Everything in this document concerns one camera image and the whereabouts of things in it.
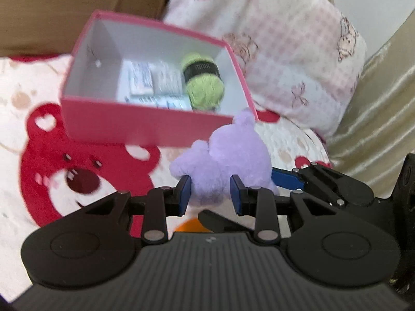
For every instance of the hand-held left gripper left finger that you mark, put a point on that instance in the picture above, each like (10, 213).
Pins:
(185, 194)

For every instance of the brown pillow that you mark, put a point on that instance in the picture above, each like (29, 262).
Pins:
(64, 16)

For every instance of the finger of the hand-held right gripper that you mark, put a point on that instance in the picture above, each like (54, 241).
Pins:
(287, 178)
(217, 222)

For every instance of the clear plastic box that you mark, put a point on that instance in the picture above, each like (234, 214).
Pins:
(167, 79)

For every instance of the pink cardboard box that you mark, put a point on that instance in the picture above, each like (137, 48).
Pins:
(136, 124)

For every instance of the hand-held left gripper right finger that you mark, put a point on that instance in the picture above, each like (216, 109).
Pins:
(235, 197)

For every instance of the purple plush toy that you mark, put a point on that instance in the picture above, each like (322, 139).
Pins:
(233, 155)

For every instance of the blue white wet wipes pack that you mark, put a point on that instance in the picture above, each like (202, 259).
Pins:
(168, 103)

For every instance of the green yarn ball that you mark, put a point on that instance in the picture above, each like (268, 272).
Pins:
(204, 84)

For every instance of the orange makeup sponge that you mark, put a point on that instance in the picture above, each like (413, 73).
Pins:
(191, 226)

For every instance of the pink checkered pillow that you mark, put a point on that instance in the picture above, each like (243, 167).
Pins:
(291, 55)

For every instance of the gold satin cloth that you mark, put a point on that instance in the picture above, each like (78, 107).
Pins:
(379, 120)

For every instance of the small white packet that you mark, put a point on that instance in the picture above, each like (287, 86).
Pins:
(141, 77)

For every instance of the bear print blanket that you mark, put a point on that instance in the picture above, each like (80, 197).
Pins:
(39, 175)

